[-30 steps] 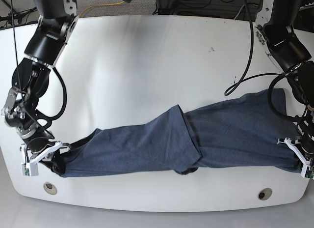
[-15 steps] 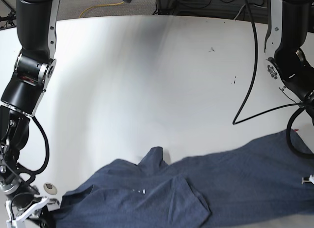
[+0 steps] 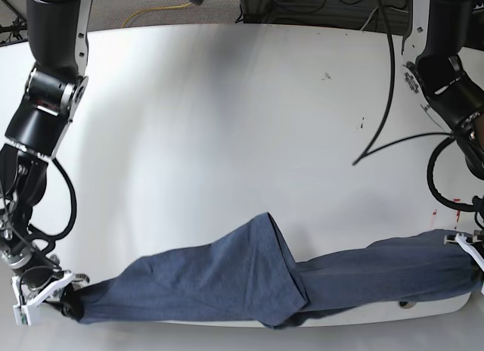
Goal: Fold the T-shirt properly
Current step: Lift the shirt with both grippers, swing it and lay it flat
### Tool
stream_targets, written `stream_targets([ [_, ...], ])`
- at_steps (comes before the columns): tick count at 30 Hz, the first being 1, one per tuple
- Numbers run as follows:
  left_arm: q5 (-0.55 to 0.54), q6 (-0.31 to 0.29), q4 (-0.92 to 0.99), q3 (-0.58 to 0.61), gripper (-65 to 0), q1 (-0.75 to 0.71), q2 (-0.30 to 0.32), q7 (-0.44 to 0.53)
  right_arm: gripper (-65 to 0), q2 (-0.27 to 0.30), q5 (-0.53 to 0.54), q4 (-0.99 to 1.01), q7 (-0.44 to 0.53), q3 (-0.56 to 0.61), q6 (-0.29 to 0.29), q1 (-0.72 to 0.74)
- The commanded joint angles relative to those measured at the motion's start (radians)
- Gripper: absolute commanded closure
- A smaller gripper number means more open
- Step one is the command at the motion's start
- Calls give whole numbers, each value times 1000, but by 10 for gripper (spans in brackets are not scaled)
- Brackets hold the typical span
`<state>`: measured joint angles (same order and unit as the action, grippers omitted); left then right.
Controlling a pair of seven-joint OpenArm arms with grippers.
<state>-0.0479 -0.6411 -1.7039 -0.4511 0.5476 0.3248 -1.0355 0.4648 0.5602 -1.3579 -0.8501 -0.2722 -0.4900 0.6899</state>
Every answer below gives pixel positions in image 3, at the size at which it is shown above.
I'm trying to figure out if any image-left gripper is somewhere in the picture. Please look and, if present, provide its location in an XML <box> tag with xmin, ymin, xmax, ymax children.
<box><xmin>12</xmin><ymin>265</ymin><xmax>85</xmax><ymax>321</ymax></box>

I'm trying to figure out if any dark blue T-shirt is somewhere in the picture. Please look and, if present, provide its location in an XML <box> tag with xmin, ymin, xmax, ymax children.
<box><xmin>78</xmin><ymin>213</ymin><xmax>483</xmax><ymax>329</ymax></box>

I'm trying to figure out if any black robot arm image-left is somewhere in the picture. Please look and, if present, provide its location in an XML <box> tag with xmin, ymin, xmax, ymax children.
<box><xmin>1</xmin><ymin>0</ymin><xmax>92</xmax><ymax>326</ymax></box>

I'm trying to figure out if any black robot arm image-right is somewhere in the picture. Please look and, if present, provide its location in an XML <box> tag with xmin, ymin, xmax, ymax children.
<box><xmin>402</xmin><ymin>0</ymin><xmax>483</xmax><ymax>215</ymax></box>

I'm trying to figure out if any red tape rectangle marking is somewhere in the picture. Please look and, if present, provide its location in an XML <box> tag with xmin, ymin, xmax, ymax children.
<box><xmin>430</xmin><ymin>204</ymin><xmax>461</xmax><ymax>230</ymax></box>

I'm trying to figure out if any yellow cable on floor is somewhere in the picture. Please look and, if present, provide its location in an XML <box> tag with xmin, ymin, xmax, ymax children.
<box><xmin>121</xmin><ymin>1</ymin><xmax>193</xmax><ymax>28</ymax></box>

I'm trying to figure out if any right table cable grommet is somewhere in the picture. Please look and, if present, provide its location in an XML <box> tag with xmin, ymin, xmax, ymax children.
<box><xmin>398</xmin><ymin>301</ymin><xmax>416</xmax><ymax>309</ymax></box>

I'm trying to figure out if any white cable on floor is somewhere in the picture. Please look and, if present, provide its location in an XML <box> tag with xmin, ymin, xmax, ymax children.
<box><xmin>359</xmin><ymin>5</ymin><xmax>379</xmax><ymax>31</ymax></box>

